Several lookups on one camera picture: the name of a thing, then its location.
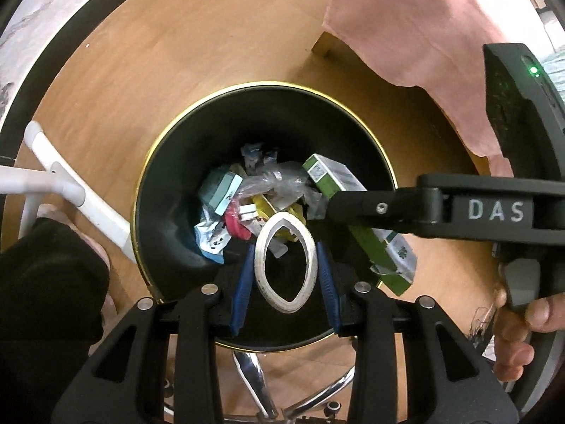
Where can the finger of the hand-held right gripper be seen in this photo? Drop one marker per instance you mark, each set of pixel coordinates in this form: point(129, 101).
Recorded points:
point(375, 210)

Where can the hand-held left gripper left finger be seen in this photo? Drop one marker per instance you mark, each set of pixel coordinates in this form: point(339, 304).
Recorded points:
point(242, 293)

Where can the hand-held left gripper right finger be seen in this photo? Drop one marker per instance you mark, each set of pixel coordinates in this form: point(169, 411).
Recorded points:
point(329, 289)

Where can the green carton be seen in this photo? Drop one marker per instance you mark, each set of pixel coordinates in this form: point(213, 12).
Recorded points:
point(329, 174)

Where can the white and blue packet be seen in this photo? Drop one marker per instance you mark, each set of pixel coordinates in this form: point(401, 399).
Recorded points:
point(212, 240)

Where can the black bin with gold rim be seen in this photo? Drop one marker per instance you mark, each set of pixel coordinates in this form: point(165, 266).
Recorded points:
point(185, 150)

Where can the person's right hand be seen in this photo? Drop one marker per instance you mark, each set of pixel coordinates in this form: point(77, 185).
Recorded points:
point(512, 344)

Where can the chrome chair base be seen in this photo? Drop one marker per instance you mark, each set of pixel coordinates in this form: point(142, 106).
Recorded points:
point(251, 375)

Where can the yellow packet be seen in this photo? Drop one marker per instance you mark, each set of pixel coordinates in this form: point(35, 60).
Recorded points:
point(265, 205)

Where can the clear plastic wrap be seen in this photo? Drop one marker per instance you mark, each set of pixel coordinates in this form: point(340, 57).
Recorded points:
point(282, 183)

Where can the teal box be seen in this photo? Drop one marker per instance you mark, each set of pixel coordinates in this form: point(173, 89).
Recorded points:
point(218, 192)

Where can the pink cloth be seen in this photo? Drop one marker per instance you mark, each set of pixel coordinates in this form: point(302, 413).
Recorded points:
point(397, 31)

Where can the person's black trouser leg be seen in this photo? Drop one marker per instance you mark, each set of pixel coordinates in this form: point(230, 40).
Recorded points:
point(44, 296)

